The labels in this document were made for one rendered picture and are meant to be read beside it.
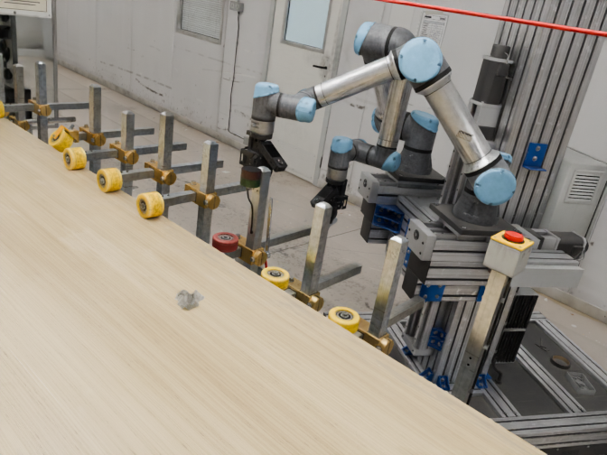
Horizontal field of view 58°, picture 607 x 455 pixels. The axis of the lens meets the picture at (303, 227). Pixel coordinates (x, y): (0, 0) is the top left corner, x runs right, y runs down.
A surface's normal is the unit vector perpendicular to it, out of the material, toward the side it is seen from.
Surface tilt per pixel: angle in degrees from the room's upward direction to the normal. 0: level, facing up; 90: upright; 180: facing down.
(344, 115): 90
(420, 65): 85
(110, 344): 0
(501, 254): 90
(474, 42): 90
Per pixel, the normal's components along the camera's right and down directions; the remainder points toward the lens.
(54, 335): 0.15, -0.91
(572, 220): 0.24, 0.42
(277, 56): -0.71, 0.18
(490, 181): -0.14, 0.46
